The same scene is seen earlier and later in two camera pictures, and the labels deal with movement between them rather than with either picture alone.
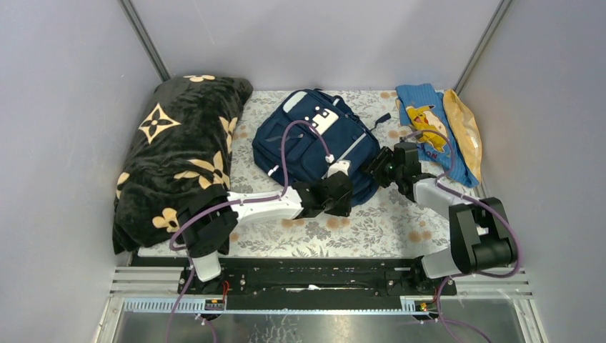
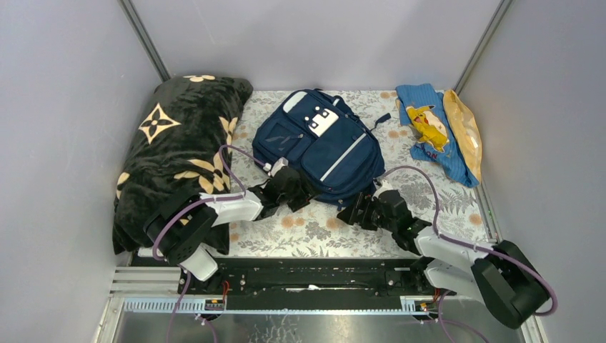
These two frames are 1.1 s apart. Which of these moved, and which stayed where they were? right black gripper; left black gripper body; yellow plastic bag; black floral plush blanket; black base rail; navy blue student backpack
Moved: left black gripper body; right black gripper
Stayed: navy blue student backpack; black base rail; black floral plush blanket; yellow plastic bag
